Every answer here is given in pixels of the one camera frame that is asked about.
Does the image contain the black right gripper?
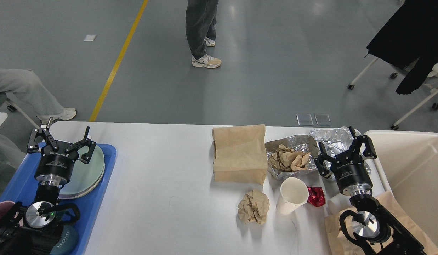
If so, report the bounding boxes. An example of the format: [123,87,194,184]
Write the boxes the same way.
[314,126,377,195]

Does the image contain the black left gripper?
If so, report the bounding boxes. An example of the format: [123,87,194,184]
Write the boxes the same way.
[27,117,96,185]

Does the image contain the mint green plate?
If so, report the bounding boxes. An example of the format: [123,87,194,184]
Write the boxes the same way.
[69,145,104,183]

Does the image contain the aluminium foil with paper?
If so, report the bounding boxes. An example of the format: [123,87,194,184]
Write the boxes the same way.
[265,135,319,180]

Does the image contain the brown paper bag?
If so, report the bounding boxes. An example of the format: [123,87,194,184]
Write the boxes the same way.
[212,124,267,185]
[325,191,438,255]

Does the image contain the pink ribbed mug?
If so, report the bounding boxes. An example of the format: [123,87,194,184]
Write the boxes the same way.
[0,201,15,219]

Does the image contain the dark teal mug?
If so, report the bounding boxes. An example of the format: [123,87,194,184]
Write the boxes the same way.
[50,225,79,255]

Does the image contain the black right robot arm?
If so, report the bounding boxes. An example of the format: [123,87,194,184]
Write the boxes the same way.
[314,126,425,255]

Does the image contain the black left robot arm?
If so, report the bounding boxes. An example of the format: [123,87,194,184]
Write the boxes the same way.
[0,120,96,255]

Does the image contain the crumpled aluminium foil sheet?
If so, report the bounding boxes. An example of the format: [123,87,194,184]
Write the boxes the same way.
[310,126,353,157]

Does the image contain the pink plate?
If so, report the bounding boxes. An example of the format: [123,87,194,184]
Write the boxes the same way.
[58,170,104,200]

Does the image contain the red foil wrapper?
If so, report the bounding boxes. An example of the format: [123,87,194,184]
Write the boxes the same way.
[307,187,326,207]

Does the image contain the grey chair with legs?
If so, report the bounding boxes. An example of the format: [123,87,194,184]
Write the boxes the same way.
[0,92,40,137]

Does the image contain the blue plastic tray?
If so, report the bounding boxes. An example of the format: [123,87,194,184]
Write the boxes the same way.
[0,144,116,255]

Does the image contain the white paper cup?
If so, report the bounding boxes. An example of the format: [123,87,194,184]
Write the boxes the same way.
[277,177,308,215]

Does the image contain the crumpled brown paper in foil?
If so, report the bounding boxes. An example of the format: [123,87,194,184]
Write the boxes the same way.
[268,144,311,172]

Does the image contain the beige plastic bin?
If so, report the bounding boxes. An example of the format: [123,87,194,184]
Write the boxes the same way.
[366,130,438,247]

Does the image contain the seated person grey trousers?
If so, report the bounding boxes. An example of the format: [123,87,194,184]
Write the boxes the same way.
[0,68,77,169]

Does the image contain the crumpled brown paper ball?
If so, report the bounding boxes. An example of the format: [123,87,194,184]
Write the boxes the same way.
[237,189,270,225]

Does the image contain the black jacket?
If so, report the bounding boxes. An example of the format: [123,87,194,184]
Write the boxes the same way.
[366,0,438,94]

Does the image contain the standing person in jeans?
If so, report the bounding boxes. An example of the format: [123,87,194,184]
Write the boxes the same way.
[185,0,222,68]

